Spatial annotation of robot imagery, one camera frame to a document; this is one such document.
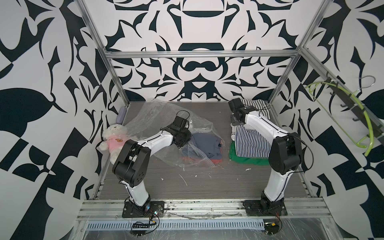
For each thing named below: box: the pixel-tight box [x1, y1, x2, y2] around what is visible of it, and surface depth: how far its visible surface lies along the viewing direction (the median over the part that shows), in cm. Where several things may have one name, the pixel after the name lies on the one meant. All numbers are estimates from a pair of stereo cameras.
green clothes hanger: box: [304, 76, 376, 157], surface depth 62 cm
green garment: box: [229, 141, 270, 166], surface depth 91 cm
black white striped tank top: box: [241, 98, 271, 120], surface depth 121 cm
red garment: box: [181, 156, 223, 165], surface depth 83 cm
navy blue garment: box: [181, 132, 223, 160], surface depth 90 cm
